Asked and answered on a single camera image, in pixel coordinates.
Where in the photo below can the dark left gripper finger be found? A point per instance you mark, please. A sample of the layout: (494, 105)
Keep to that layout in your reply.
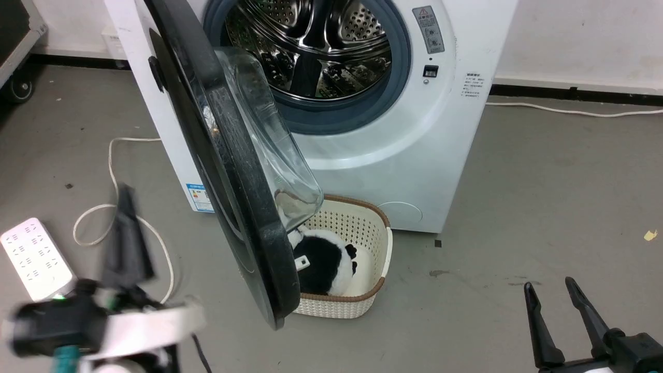
(116, 254)
(140, 254)

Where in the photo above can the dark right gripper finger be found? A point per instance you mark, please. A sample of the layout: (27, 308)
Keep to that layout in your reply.
(541, 331)
(588, 316)

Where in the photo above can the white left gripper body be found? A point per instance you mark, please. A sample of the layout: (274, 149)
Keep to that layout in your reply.
(150, 324)

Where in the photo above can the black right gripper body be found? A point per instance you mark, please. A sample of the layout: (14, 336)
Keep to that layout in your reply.
(629, 352)

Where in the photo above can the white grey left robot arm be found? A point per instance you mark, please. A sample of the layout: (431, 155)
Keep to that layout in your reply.
(124, 362)

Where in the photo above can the black round washer door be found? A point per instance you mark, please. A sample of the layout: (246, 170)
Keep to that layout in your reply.
(259, 233)

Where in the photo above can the white front-loading washing machine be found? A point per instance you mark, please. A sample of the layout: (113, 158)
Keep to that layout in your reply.
(414, 171)

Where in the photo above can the grey rubber door gasket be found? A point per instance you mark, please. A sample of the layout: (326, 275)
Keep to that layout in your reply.
(352, 111)

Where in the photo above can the black door latch socket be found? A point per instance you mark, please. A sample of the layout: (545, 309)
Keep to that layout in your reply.
(430, 71)

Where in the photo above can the blue energy label sticker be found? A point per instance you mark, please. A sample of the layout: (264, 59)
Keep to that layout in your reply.
(199, 197)

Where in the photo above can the white power strip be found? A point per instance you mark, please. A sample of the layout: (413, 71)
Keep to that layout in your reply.
(33, 259)

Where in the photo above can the yellow paper scrap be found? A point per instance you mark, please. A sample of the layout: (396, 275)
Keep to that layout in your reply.
(650, 235)

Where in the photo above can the black and white panda plush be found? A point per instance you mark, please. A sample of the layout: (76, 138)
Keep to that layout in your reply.
(321, 259)

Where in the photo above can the round white filter cover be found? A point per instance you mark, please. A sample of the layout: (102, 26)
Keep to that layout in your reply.
(400, 215)

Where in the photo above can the cream woven laundry basket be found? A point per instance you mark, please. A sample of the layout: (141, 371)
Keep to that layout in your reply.
(357, 223)

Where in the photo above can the black flight case with caster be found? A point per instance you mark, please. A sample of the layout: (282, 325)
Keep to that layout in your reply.
(15, 31)

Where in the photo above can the small printed text label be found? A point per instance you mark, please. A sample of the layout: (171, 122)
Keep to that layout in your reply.
(473, 85)

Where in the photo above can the steel perforated washer drum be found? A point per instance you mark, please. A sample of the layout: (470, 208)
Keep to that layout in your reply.
(311, 31)

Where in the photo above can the grey warning sticker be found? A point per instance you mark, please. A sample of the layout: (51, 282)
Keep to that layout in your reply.
(429, 30)

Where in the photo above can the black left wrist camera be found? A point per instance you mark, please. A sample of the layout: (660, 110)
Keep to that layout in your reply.
(52, 326)

